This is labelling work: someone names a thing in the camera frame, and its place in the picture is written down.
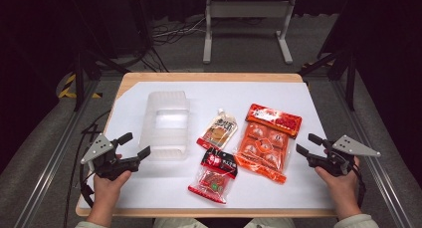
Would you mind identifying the black tripod stand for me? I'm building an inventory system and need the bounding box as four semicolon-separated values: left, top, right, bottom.
298;0;361;113
70;0;171;113

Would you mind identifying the aluminium floor rail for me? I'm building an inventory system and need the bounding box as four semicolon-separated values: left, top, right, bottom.
13;79;101;228
331;79;414;228

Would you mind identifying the white table sheet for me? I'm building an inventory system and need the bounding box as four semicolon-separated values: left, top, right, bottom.
79;81;334;210

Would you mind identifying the grey metal stand frame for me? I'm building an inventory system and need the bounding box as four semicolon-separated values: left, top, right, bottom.
202;0;298;65

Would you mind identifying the left hand-held gripper cable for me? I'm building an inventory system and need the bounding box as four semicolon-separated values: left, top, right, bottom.
62;110;112;228

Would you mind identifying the large orange snack packet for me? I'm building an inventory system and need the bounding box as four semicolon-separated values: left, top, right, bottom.
233;103;304;185

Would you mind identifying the right hand-held gripper cable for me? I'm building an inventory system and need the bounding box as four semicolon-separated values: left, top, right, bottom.
350;161;368;210

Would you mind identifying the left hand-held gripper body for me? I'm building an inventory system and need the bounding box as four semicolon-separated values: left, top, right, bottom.
80;132;141;182

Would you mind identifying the clear plastic container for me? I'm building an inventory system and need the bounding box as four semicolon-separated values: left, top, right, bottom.
138;90;191;162

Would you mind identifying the beige spout pouch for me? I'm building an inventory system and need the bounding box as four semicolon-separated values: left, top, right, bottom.
195;109;239;151

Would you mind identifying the small red black snack packet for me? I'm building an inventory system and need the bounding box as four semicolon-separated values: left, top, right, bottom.
187;147;239;205

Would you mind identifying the person's right hand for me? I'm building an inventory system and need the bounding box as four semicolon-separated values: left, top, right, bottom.
314;148;361;202

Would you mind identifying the yellow black hazard tape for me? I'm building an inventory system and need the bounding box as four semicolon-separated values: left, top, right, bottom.
58;73;103;100

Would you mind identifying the person's left hand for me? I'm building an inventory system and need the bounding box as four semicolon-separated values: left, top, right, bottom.
92;153;132;204

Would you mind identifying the hand-held gripper cable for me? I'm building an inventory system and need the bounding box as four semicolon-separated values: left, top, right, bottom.
350;161;368;210
62;110;112;228

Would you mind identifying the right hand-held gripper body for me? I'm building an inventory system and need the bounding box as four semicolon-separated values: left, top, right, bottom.
307;134;382;178

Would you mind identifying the bundle of floor cables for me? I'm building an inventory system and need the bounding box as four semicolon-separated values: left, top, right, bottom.
151;16;207;46

